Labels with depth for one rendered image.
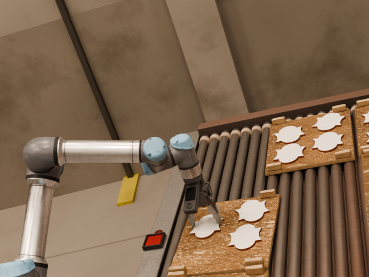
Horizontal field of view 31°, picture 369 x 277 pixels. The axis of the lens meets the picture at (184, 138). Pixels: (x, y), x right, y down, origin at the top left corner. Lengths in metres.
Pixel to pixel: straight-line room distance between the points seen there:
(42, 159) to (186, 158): 0.49
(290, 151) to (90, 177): 2.61
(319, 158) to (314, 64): 2.02
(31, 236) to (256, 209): 0.80
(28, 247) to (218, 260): 0.63
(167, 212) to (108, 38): 2.15
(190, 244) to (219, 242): 0.11
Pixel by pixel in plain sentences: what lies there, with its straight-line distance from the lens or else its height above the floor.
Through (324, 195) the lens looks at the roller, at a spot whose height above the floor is 0.92.
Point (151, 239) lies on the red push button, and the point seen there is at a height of 0.93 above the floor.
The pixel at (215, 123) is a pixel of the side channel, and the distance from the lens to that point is 3.16.
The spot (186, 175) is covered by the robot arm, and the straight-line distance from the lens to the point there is 2.34.
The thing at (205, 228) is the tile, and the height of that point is 0.95.
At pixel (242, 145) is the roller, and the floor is 0.92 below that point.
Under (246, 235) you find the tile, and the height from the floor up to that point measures 0.95.
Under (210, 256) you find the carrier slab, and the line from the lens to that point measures 2.32.
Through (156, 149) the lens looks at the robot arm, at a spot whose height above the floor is 1.36.
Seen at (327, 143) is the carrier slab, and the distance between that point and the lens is 2.74.
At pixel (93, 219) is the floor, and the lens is 4.74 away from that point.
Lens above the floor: 2.28
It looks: 25 degrees down
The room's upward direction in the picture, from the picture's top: 20 degrees counter-clockwise
